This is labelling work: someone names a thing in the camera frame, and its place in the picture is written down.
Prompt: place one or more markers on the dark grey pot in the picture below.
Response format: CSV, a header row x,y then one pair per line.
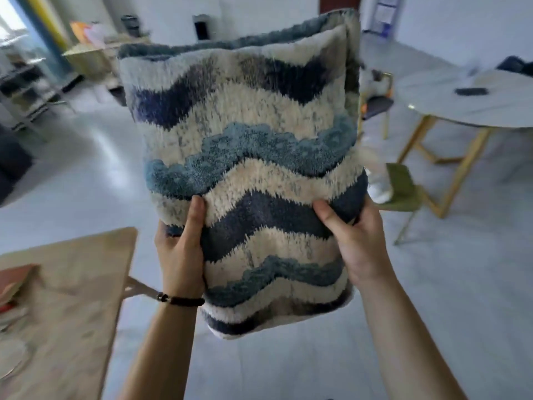
x,y
131,25

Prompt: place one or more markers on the person's right hand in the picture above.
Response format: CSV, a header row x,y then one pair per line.
x,y
362,245

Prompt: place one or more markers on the light wooden desk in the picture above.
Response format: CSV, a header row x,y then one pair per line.
x,y
100,54

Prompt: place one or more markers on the dark seat chair gold frame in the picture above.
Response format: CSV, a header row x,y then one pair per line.
x,y
377,104

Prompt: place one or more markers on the dark blue cushion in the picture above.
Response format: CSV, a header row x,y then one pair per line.
x,y
516,64

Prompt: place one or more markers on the metal shelf rack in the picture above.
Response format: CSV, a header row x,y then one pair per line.
x,y
25,91

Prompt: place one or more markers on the wooden table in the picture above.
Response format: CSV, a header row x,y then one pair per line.
x,y
70,312

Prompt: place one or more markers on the clear glass plate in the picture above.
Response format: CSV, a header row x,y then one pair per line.
x,y
12,356

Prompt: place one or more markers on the green chair gold legs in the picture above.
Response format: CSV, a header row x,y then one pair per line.
x,y
402,189

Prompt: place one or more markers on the person's right forearm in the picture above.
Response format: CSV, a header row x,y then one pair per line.
x,y
410,341

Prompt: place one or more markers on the person's left hand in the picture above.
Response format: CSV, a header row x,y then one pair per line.
x,y
181,258

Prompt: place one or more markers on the person's left thumb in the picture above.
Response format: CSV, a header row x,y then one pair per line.
x,y
195,220

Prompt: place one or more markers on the round marble table gold legs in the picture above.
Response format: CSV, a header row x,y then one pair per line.
x,y
462,104

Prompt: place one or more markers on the dark red door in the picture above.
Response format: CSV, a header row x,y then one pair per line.
x,y
339,3

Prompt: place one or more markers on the person's right thumb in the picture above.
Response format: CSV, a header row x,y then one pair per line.
x,y
333,216

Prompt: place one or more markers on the blue white wavy shaggy cushion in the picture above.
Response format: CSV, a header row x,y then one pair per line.
x,y
250,162

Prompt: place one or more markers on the black remote control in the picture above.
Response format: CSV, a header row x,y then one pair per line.
x,y
471,91

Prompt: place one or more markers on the person's left forearm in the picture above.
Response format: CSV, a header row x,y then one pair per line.
x,y
160,349

